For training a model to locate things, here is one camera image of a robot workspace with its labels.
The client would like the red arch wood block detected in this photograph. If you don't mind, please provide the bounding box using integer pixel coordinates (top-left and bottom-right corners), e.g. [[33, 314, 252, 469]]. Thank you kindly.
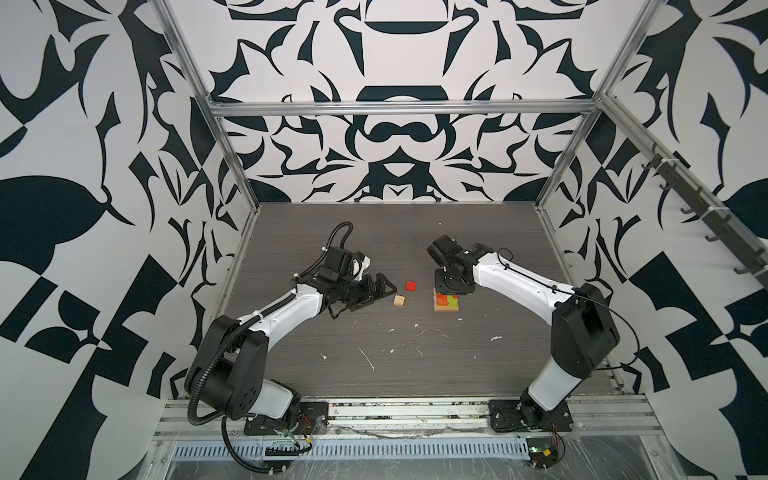
[[435, 294, 458, 307]]

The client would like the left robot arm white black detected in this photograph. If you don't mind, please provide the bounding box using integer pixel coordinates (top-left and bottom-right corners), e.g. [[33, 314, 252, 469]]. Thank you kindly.
[[184, 247, 397, 428]]

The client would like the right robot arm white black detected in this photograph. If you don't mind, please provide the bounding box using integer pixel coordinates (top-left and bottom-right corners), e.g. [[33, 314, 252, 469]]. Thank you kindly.
[[427, 235, 620, 433]]

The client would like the small green circuit board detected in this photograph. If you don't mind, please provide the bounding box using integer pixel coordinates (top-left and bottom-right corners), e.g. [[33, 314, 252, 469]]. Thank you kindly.
[[526, 435, 566, 470]]

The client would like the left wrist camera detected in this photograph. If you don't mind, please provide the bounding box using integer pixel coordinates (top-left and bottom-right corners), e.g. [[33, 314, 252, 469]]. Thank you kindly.
[[351, 252, 371, 281]]

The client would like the black corrugated cable left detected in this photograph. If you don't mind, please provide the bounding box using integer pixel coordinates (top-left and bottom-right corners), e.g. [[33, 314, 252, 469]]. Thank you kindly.
[[185, 220, 355, 475]]

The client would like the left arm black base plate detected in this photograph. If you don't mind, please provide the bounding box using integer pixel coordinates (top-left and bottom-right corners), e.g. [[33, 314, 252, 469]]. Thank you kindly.
[[244, 401, 329, 436]]

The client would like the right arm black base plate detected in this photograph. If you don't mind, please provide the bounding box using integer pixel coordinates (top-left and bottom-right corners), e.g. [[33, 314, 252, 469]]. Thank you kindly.
[[488, 399, 573, 433]]

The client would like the white slotted cable duct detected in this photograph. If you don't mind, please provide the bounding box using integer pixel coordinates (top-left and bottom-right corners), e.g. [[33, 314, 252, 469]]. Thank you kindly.
[[172, 437, 530, 461]]

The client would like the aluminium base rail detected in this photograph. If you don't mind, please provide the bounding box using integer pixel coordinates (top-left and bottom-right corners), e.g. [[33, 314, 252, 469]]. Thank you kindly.
[[152, 394, 664, 442]]

